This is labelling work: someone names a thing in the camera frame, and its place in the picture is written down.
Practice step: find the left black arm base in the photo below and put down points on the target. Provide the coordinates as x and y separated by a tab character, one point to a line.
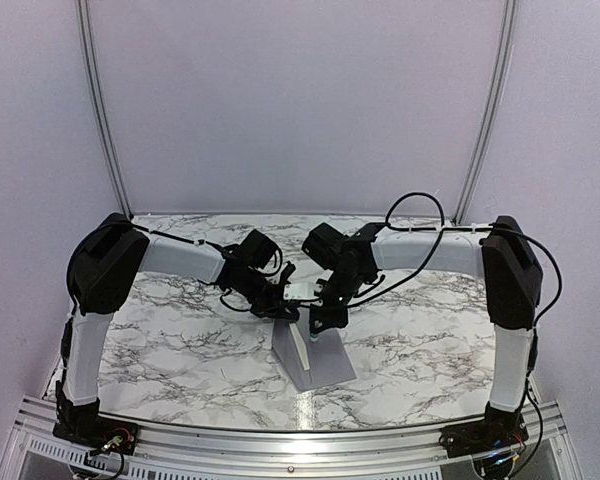
97	437

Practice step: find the right aluminium corner post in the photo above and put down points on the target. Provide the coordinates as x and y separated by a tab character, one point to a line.
493	100

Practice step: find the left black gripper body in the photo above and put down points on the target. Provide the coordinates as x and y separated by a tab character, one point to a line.
269	305

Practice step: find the grey paper envelope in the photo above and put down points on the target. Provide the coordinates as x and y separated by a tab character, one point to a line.
329	362

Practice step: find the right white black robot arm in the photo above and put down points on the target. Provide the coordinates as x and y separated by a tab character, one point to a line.
500	254

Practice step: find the left aluminium corner post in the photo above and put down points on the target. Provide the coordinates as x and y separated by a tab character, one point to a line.
86	36

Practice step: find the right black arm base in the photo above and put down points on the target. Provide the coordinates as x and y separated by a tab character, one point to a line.
481	436

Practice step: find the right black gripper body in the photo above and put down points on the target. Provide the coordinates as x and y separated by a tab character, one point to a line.
340	315

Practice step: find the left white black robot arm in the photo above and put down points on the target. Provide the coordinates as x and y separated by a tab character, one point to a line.
100	274

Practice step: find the aluminium front table rail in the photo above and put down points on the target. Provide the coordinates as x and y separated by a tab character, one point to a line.
539	450

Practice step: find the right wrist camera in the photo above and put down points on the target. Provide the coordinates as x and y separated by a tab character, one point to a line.
302	292

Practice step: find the aluminium corner post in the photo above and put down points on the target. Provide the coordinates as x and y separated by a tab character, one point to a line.
493	100
86	36

